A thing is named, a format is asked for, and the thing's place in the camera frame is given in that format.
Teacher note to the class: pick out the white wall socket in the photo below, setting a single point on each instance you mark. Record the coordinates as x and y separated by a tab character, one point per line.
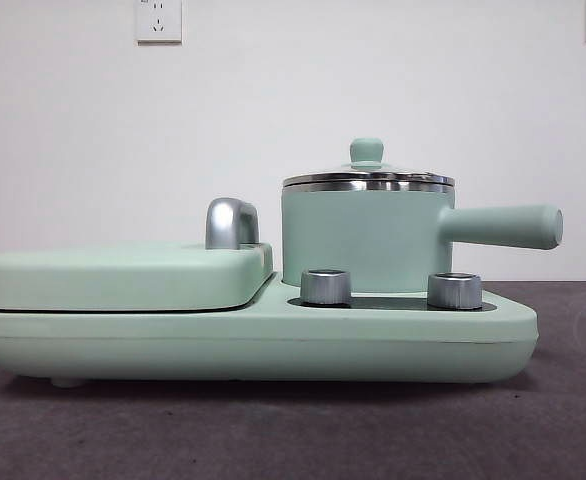
158	22

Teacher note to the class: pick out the silver control knob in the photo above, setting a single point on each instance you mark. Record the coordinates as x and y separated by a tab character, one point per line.
454	291
325	287

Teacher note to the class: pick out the mint green hinged griddle lid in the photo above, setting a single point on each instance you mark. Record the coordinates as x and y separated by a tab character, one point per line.
113	280

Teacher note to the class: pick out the glass lid with green knob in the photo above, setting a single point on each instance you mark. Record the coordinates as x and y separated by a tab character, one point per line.
366	151

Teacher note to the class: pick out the mint green breakfast maker base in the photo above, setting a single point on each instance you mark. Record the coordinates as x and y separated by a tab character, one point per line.
173	345

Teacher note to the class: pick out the dark grey felt mat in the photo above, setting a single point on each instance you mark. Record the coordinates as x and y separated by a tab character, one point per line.
423	430

